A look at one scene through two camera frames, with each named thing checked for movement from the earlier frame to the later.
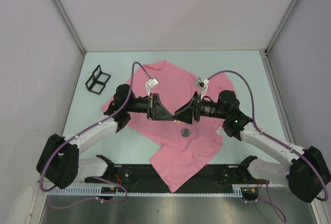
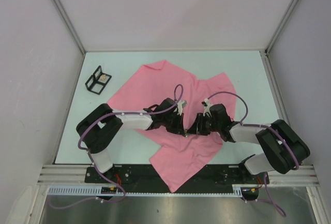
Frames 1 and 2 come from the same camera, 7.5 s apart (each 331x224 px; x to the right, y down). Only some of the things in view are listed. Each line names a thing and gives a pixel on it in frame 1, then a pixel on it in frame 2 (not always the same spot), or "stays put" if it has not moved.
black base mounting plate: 210,176 stays put
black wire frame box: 97,81 stays put
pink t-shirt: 183,148 stays put
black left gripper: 155,109 to 178,128
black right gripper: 192,109 to 198,128
